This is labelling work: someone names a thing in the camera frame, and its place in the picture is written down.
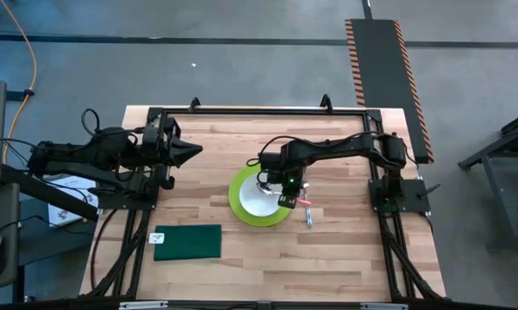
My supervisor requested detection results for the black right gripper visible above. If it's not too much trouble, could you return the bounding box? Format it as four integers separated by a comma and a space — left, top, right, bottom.
258, 151, 308, 210

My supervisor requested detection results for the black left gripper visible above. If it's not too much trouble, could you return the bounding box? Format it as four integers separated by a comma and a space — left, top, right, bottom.
140, 116, 203, 191

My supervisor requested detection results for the silver fork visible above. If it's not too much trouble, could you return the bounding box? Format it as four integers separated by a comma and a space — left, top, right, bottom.
302, 182, 315, 228

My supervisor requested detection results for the silver spoon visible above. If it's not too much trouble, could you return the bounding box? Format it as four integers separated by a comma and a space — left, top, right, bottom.
257, 182, 282, 195

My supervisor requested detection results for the white bowl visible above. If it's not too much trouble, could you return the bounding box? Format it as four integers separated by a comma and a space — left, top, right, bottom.
239, 174, 286, 218

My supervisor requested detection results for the lime green plate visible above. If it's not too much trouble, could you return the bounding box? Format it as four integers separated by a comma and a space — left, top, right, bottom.
228, 163, 295, 228

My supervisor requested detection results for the dark green cloth napkin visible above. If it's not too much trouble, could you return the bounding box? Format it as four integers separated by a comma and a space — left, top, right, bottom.
153, 223, 223, 263

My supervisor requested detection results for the black striped-edge floor mat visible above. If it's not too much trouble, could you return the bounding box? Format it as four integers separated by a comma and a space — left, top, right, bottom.
343, 18, 435, 165

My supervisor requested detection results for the white paper box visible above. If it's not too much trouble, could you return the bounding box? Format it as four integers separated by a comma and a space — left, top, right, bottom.
46, 173, 100, 228

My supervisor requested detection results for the dark metal desk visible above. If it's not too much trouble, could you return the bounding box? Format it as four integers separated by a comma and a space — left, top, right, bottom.
458, 106, 518, 251

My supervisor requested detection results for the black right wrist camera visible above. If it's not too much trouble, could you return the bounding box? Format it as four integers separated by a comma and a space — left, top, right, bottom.
279, 170, 305, 197

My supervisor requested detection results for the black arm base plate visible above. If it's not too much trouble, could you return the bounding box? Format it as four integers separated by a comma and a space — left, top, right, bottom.
367, 177, 433, 215
96, 189, 159, 212

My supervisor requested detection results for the black table frame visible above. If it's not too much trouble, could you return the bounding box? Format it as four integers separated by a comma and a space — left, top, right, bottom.
78, 95, 448, 302

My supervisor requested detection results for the silver bracket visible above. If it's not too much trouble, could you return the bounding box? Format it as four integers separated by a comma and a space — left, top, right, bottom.
360, 302, 409, 310
118, 301, 170, 310

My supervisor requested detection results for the black frame post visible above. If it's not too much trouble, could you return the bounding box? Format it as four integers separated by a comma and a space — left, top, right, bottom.
0, 164, 101, 223

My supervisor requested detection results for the yellow cable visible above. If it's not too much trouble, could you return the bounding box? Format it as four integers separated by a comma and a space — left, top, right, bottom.
0, 0, 39, 165

